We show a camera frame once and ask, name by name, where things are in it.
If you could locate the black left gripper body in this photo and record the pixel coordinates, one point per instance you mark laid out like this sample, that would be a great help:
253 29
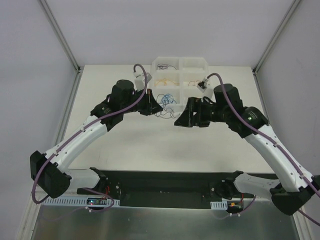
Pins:
147 104

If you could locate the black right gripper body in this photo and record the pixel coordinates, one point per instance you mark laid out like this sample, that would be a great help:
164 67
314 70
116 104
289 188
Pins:
195 111

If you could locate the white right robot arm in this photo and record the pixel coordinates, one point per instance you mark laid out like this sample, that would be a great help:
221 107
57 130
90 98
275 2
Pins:
294 185

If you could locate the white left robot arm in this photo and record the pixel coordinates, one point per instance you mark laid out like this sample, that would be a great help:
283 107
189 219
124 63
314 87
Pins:
50 170

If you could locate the white plastic compartment tray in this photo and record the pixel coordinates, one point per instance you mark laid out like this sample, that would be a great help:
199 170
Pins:
174 80

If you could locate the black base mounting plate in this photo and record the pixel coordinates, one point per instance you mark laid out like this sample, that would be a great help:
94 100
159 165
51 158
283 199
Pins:
159 189

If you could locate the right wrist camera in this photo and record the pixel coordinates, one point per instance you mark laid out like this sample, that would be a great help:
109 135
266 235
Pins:
203 85

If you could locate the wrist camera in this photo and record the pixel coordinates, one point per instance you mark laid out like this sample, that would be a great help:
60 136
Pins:
203 85
140 80

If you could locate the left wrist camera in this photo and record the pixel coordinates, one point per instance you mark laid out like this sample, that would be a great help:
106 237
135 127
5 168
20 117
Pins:
140 80

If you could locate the aluminium front rail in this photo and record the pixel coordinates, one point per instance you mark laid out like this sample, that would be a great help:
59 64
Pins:
159 200

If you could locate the right white cable duct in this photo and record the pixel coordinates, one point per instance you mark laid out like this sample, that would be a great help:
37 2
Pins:
219 205

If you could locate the white cable duct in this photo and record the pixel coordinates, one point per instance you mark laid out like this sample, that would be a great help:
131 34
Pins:
81 201
219 205

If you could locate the left aluminium frame post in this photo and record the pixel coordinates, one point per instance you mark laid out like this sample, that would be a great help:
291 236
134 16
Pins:
59 34

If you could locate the aluminium frame post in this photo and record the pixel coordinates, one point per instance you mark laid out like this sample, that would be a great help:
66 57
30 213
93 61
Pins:
59 34
276 35

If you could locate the left white cable duct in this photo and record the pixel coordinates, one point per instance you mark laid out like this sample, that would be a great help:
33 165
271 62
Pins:
81 201

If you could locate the right aluminium frame post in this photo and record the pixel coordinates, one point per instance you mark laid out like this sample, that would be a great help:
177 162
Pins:
276 35

